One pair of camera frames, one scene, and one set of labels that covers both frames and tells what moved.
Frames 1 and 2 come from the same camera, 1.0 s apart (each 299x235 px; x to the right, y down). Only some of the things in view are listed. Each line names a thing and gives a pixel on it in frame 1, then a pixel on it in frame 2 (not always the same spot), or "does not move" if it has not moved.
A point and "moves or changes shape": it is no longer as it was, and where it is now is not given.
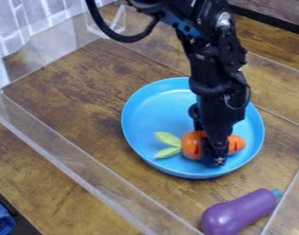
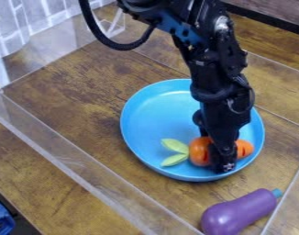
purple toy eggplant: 227,217 does not move
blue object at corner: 4,222 does not move
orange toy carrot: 191,146 moves or changes shape
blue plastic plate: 157,108 does not move
